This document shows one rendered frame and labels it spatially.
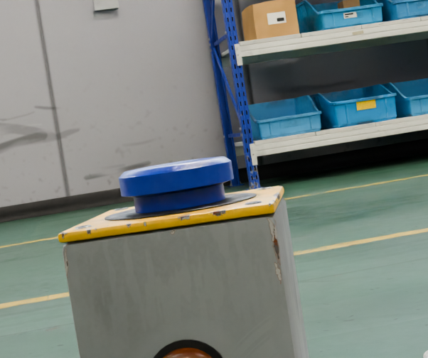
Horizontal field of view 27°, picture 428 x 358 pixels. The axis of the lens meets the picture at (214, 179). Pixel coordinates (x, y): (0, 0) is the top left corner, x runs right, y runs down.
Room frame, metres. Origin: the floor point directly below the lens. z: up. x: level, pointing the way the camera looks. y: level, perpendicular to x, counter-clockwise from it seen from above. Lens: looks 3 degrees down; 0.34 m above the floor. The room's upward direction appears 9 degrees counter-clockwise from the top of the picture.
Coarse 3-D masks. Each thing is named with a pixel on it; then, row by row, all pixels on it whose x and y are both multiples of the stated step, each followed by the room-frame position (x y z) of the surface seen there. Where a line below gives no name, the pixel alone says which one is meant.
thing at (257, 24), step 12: (276, 0) 4.86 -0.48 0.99; (288, 0) 4.87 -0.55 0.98; (252, 12) 4.85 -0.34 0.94; (264, 12) 4.85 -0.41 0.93; (276, 12) 4.86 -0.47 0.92; (288, 12) 4.87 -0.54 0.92; (252, 24) 4.88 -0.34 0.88; (264, 24) 4.84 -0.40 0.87; (276, 24) 4.85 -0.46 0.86; (288, 24) 4.87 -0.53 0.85; (252, 36) 4.92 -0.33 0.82; (264, 36) 4.84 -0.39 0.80; (276, 36) 4.85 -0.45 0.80
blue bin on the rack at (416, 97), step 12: (384, 84) 5.23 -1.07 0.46; (396, 84) 5.42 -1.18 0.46; (408, 84) 5.44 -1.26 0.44; (420, 84) 5.45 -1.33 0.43; (396, 96) 5.11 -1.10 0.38; (408, 96) 5.43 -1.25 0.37; (420, 96) 4.93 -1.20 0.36; (396, 108) 5.14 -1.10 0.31; (408, 108) 4.97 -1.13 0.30; (420, 108) 4.95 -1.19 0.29
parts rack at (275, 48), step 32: (224, 0) 4.75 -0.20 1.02; (320, 32) 4.84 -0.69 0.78; (352, 32) 4.86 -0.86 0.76; (384, 32) 4.89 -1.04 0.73; (416, 32) 4.92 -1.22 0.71; (224, 64) 5.33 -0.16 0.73; (224, 96) 5.32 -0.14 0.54; (224, 128) 5.30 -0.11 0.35; (352, 128) 4.85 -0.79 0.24; (384, 128) 4.87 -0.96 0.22; (416, 128) 4.90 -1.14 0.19; (256, 160) 4.76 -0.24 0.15
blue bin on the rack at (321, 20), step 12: (360, 0) 5.25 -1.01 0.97; (372, 0) 5.08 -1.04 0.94; (300, 12) 5.24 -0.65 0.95; (312, 12) 5.03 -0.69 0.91; (324, 12) 4.88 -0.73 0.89; (336, 12) 4.90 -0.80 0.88; (348, 12) 4.91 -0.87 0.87; (360, 12) 4.92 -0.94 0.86; (372, 12) 4.93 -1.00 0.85; (300, 24) 5.28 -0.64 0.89; (312, 24) 5.07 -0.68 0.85; (324, 24) 4.89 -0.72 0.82; (336, 24) 4.90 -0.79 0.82; (348, 24) 4.92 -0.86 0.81; (360, 24) 4.94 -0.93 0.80
